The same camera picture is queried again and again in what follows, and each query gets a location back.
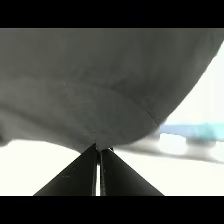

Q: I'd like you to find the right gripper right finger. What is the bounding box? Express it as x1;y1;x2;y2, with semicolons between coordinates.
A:
99;147;165;197

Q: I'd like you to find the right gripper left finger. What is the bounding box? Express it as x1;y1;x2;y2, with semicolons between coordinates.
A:
33;143;100;197

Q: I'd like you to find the black garment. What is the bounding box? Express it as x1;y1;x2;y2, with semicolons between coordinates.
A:
0;28;224;153

